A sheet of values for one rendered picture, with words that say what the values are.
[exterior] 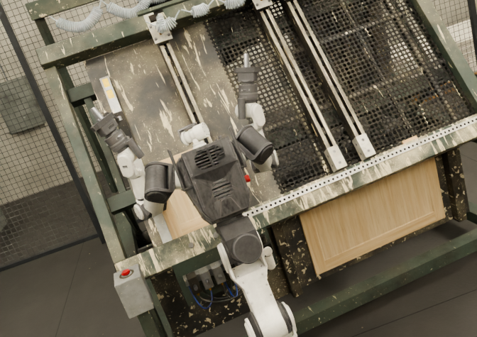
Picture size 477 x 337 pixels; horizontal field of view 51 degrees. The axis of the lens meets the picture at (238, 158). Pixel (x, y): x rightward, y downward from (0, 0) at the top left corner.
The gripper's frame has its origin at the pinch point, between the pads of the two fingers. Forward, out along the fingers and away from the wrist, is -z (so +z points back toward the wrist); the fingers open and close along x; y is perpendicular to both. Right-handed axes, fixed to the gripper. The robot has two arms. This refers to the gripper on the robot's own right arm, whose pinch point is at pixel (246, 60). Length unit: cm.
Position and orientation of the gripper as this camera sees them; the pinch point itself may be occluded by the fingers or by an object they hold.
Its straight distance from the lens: 230.4
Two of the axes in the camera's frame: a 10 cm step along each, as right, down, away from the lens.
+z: 0.6, 9.8, 1.9
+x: -9.5, 0.0, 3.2
